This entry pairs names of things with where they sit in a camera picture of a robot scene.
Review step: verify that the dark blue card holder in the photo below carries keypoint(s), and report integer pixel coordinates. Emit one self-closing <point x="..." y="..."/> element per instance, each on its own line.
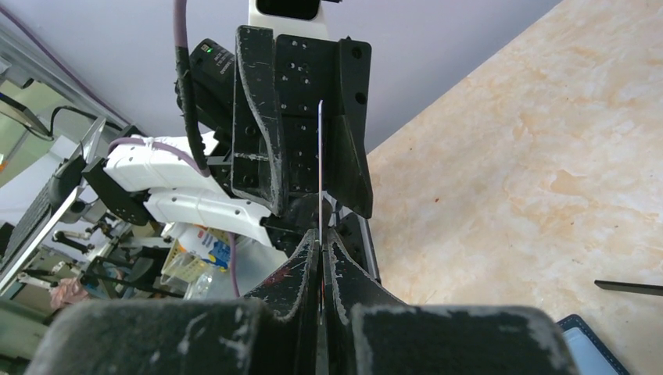
<point x="590" y="354"/>

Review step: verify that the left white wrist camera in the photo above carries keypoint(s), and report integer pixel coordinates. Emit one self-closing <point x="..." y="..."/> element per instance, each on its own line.
<point x="296" y="18"/>

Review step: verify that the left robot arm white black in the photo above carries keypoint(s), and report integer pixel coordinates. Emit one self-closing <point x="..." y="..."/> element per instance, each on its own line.
<point x="144" y="180"/>

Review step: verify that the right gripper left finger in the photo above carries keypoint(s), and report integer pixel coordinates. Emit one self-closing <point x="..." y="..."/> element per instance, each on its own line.
<point x="283" y="324"/>

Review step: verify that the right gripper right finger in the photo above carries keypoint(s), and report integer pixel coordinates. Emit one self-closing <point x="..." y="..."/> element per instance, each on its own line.
<point x="365" y="334"/>

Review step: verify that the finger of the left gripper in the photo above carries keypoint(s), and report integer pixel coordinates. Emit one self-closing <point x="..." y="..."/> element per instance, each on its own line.
<point x="346" y="173"/>
<point x="258" y="146"/>

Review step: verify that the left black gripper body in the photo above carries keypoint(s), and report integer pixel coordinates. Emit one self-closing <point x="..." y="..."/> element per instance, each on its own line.
<point x="304" y="77"/>

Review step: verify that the black tripod stand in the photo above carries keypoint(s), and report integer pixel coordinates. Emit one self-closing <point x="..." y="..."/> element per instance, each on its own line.
<point x="642" y="289"/>

